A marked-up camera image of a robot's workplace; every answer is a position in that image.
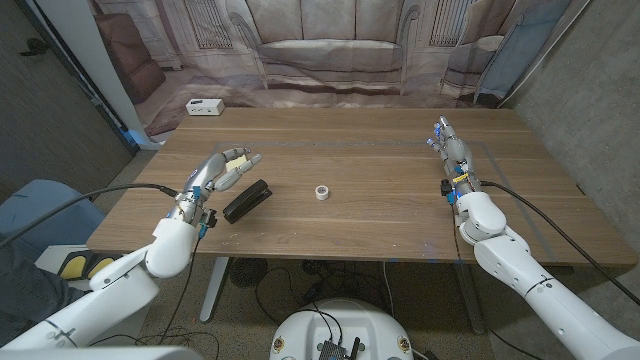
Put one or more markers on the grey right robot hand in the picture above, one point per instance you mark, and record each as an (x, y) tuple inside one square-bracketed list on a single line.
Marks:
[(457, 150)]

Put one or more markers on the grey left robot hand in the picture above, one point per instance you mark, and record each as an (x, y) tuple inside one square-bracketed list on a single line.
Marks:
[(205, 172)]

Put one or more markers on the black stapler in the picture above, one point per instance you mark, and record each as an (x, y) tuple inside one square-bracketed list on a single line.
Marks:
[(247, 201)]

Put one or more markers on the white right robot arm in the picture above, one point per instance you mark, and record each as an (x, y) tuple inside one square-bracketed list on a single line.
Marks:
[(515, 260)]

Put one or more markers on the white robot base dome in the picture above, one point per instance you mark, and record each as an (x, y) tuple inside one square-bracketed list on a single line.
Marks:
[(350, 320)]

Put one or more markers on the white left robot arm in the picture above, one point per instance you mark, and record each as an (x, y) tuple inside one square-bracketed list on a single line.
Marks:
[(120, 290)]

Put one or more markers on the yellow sticky note pad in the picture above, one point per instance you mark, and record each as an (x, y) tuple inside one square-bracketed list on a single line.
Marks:
[(235, 163)]

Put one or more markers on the white tape roll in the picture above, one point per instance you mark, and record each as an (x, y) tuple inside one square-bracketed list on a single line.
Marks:
[(322, 196)]

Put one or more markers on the white power strip box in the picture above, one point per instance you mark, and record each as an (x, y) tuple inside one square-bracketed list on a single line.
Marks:
[(205, 107)]

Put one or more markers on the round black floor fan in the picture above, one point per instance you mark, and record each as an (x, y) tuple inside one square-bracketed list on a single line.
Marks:
[(248, 272)]

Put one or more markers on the white table leg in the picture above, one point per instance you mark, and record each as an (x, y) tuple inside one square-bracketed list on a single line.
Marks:
[(215, 290)]

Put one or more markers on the yellow foot pedal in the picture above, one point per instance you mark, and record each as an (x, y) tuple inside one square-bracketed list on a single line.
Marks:
[(72, 267), (100, 265)]

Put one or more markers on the grey table leg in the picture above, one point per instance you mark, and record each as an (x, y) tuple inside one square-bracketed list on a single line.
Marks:
[(470, 300)]

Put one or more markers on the printed sofa room backdrop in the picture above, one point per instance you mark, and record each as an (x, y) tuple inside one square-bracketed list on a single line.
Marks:
[(325, 50)]

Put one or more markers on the blue padded chair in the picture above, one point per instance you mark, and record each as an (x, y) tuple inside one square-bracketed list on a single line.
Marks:
[(50, 235)]

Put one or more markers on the white floor plate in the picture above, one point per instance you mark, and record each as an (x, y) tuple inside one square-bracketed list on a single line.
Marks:
[(50, 255)]

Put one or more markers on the white robot torso edge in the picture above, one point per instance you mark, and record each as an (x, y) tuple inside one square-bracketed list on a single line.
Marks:
[(100, 354)]

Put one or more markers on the person leg in jeans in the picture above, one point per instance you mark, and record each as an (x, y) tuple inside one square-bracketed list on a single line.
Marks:
[(25, 290)]

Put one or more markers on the black electronics module with antenna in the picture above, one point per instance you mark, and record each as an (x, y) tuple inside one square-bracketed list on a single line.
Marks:
[(332, 351)]

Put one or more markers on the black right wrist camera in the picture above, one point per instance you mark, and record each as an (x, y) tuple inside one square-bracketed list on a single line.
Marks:
[(444, 187)]

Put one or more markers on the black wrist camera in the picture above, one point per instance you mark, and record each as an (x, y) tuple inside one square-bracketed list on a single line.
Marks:
[(211, 218), (444, 187)]

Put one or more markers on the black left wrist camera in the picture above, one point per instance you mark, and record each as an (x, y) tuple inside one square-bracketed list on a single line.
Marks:
[(211, 218)]

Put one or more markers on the white wall post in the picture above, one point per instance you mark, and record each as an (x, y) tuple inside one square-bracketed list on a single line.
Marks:
[(90, 65)]

